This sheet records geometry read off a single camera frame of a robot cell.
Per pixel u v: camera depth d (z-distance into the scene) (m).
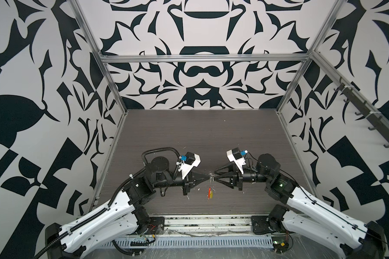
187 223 0.76
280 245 0.71
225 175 0.59
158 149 0.44
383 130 0.56
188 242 0.65
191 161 0.52
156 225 0.73
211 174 0.60
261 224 0.74
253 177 0.58
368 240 0.41
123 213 0.47
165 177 0.48
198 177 0.59
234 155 0.56
